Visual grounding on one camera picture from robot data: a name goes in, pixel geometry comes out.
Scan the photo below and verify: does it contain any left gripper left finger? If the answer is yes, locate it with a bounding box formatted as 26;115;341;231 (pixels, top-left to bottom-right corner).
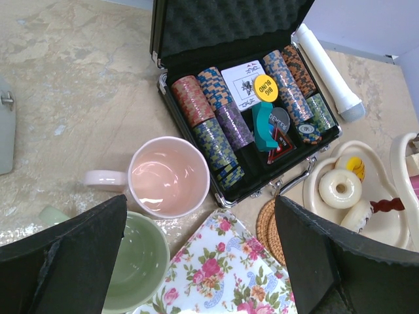
1;195;127;313

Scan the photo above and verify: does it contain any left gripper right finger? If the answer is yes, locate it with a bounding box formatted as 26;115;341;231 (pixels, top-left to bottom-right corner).
275;196;418;313

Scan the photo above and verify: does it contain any chocolate drizzled white donut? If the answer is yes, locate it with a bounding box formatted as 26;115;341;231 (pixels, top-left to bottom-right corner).
340;199;373;234

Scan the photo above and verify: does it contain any woven rattan coaster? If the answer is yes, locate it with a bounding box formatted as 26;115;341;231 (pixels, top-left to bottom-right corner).
267;214;286;266
256;199;275;250

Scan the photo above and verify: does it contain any green ceramic cup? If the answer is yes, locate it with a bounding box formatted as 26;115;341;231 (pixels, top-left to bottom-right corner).
39;206;170;313

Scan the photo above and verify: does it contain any cream three-tier cake stand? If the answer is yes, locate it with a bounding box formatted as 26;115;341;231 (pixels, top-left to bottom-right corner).
303;133;418;251

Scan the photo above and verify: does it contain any floral serving tray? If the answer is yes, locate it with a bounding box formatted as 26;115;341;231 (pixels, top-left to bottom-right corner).
135;210;297;313

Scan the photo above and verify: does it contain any orange yellow small donut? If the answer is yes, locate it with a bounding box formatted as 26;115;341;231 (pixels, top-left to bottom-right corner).
335;155;365;182

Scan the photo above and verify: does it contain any pink wafer sweet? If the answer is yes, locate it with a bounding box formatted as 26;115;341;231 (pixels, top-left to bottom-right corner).
409;175;419;198

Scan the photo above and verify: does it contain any white wafer bar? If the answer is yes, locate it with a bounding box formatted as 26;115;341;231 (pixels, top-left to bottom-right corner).
405;153;419;177

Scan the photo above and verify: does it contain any pink ceramic cup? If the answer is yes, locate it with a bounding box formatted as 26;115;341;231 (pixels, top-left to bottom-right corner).
83;136;210;219

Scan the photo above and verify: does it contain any black poker chip case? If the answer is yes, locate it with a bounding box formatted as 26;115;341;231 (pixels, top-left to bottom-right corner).
150;1;341;208

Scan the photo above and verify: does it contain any white clamp device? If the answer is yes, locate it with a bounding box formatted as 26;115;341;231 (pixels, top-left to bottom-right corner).
0;76;16;175

